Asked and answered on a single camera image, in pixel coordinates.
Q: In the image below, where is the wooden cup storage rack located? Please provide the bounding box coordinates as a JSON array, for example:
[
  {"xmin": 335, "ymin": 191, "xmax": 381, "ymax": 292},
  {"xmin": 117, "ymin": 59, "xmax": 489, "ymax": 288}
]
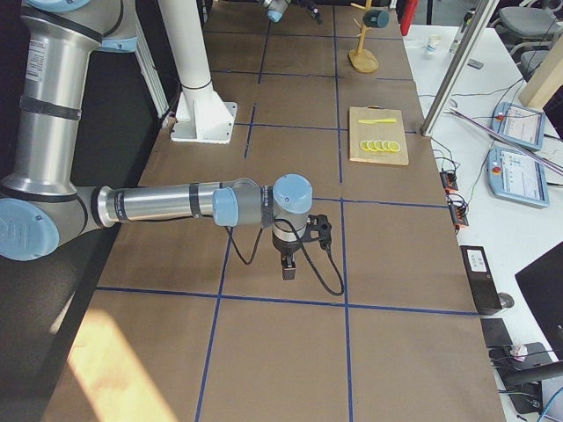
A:
[{"xmin": 348, "ymin": 19, "xmax": 379, "ymax": 74}]

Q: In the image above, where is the white column with base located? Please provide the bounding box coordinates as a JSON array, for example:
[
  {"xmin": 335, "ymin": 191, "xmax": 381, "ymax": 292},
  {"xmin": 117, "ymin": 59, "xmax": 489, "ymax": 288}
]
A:
[{"xmin": 158, "ymin": 0, "xmax": 238, "ymax": 144}]

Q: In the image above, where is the aluminium frame post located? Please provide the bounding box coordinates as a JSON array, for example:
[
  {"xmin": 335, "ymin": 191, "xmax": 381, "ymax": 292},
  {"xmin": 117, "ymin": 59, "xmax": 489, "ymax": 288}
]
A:
[{"xmin": 420, "ymin": 0, "xmax": 499, "ymax": 137}]

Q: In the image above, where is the office chair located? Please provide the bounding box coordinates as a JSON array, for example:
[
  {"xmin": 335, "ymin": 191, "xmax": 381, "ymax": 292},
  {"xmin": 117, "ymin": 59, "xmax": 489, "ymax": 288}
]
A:
[{"xmin": 491, "ymin": 1, "xmax": 562, "ymax": 80}]

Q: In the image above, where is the dark blue cup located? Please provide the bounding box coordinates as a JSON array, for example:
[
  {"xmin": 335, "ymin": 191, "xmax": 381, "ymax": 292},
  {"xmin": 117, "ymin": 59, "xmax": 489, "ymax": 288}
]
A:
[{"xmin": 363, "ymin": 10, "xmax": 390, "ymax": 28}]

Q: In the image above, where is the yellow plastic knife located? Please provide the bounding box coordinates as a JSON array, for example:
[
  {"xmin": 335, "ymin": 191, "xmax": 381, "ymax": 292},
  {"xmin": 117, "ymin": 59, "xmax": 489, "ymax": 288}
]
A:
[{"xmin": 357, "ymin": 118, "xmax": 397, "ymax": 125}]

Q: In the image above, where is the black laptop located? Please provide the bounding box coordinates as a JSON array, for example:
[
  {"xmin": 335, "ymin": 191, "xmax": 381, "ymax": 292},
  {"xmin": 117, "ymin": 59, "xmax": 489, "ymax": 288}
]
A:
[{"xmin": 515, "ymin": 244, "xmax": 563, "ymax": 360}]

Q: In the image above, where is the near teach pendant tablet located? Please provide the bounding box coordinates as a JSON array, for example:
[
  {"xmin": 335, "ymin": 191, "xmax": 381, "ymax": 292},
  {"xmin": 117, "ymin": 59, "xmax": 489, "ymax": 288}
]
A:
[{"xmin": 487, "ymin": 147, "xmax": 550, "ymax": 208}]

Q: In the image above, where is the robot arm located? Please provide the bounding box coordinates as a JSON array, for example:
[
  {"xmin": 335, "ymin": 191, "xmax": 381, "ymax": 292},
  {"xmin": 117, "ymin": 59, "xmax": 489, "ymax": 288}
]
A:
[
  {"xmin": 259, "ymin": 0, "xmax": 323, "ymax": 25},
  {"xmin": 1, "ymin": 1, "xmax": 318, "ymax": 280}
]

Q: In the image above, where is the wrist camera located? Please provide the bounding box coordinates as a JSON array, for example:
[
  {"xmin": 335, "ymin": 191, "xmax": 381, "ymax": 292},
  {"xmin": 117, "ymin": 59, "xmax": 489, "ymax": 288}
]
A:
[{"xmin": 302, "ymin": 214, "xmax": 332, "ymax": 252}]

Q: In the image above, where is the teach pendant tablet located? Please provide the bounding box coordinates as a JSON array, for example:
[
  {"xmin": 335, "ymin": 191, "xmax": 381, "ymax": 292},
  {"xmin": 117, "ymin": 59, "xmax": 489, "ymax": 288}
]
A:
[
  {"xmin": 491, "ymin": 102, "xmax": 546, "ymax": 152},
  {"xmin": 487, "ymin": 147, "xmax": 550, "ymax": 208}
]

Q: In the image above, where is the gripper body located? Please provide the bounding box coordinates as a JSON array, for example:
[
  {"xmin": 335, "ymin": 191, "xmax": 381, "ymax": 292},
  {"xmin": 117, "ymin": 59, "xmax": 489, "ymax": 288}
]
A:
[
  {"xmin": 273, "ymin": 239, "xmax": 301, "ymax": 266},
  {"xmin": 294, "ymin": 0, "xmax": 318, "ymax": 12}
]

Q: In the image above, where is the black box with label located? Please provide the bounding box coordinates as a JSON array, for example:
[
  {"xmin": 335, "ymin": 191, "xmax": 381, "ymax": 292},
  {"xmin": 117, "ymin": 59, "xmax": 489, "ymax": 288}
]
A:
[{"xmin": 460, "ymin": 245, "xmax": 502, "ymax": 316}]

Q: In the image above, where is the far teach pendant tablet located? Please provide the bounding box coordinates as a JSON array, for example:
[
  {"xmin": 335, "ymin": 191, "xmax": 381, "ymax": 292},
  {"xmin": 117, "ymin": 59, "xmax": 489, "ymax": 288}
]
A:
[{"xmin": 491, "ymin": 102, "xmax": 546, "ymax": 152}]

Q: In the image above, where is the wooden cutting board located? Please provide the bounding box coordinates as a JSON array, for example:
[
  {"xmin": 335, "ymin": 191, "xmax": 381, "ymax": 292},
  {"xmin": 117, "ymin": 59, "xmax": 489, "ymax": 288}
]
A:
[{"xmin": 348, "ymin": 106, "xmax": 409, "ymax": 166}]

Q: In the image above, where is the red object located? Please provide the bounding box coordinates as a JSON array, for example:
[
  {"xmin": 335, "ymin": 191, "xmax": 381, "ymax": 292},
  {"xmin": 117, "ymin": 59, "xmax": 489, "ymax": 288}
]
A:
[{"xmin": 400, "ymin": 0, "xmax": 419, "ymax": 36}]

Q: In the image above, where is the paper cup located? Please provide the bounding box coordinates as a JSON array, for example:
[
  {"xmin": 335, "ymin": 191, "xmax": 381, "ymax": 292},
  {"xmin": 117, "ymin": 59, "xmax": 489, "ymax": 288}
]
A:
[{"xmin": 425, "ymin": 33, "xmax": 442, "ymax": 56}]

